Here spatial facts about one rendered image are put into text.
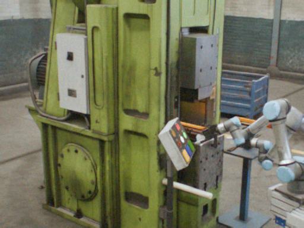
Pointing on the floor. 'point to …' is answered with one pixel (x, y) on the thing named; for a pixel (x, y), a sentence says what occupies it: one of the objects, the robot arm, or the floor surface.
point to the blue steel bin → (243, 92)
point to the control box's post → (170, 193)
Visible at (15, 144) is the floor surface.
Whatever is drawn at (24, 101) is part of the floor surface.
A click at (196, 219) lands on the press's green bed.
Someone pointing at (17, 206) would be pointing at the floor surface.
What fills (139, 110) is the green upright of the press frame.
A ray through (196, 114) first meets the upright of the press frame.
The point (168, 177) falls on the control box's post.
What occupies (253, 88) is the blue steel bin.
